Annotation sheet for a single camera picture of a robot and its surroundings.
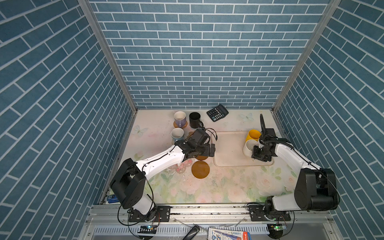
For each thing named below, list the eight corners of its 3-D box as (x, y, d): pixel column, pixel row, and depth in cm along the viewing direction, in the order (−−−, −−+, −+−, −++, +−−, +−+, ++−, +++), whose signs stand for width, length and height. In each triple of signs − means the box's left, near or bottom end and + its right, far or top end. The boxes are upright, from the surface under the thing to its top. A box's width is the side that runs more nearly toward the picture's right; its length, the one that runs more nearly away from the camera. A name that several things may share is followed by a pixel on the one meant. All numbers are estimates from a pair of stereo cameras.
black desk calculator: (214, 123, 114) (215, 120, 112) (205, 114, 119) (205, 112, 117) (229, 113, 120) (230, 111, 118) (220, 106, 126) (220, 103, 124)
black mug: (189, 128, 110) (188, 120, 103) (189, 120, 116) (189, 112, 108) (202, 129, 110) (203, 120, 103) (202, 120, 116) (203, 112, 108)
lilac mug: (174, 130, 110) (172, 122, 103) (175, 118, 118) (174, 111, 111) (185, 130, 110) (184, 122, 103) (186, 119, 118) (185, 111, 111)
